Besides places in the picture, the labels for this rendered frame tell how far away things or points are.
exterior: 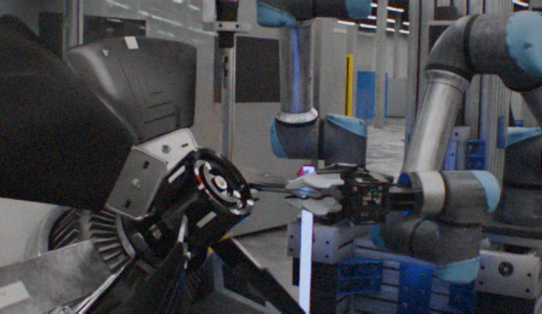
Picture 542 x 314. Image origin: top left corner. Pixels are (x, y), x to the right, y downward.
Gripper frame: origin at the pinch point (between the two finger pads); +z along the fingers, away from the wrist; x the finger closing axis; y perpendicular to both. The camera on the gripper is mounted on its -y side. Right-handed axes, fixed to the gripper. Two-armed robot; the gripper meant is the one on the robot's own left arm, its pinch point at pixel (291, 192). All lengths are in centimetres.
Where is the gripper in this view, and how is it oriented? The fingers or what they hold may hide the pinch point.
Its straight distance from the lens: 100.9
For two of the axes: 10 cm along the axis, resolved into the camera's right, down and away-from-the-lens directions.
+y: 1.9, 2.2, -9.6
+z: -9.8, 0.0, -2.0
